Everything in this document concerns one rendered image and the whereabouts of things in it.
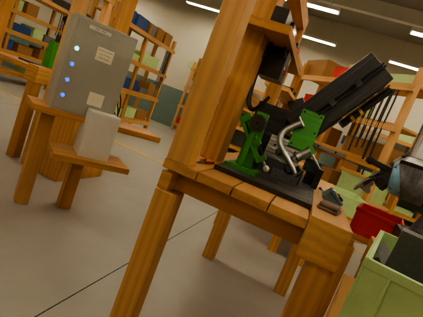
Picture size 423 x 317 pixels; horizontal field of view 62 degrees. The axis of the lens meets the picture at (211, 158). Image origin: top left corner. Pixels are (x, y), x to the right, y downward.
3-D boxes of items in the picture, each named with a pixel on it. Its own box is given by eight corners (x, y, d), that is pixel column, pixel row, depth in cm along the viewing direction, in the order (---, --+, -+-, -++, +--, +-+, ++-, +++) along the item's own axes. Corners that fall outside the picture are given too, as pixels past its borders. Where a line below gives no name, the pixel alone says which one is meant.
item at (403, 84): (335, 258, 405) (426, 57, 372) (247, 189, 612) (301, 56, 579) (368, 265, 427) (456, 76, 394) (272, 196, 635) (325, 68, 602)
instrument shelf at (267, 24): (299, 76, 232) (301, 70, 232) (288, 35, 146) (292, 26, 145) (264, 65, 238) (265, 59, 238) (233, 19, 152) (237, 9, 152)
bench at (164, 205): (286, 292, 269) (332, 187, 257) (250, 458, 126) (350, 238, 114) (204, 252, 286) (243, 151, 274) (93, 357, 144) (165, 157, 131)
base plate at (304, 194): (313, 182, 241) (314, 179, 241) (310, 209, 136) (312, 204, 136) (256, 158, 252) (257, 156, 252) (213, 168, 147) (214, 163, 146)
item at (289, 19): (287, 34, 169) (293, 21, 168) (284, 24, 155) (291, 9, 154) (273, 31, 171) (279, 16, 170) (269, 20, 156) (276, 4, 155)
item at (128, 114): (147, 132, 842) (179, 39, 811) (79, 126, 609) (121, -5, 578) (128, 124, 857) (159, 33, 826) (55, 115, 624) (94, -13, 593)
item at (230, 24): (255, 156, 272) (303, 33, 259) (187, 166, 129) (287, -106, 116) (244, 151, 274) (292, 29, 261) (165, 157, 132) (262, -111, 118)
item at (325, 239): (325, 203, 259) (333, 184, 257) (335, 274, 115) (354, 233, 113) (306, 195, 262) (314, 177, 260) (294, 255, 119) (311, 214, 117)
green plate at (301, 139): (308, 156, 183) (323, 120, 186) (309, 153, 175) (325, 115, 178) (287, 148, 186) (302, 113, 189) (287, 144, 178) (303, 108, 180)
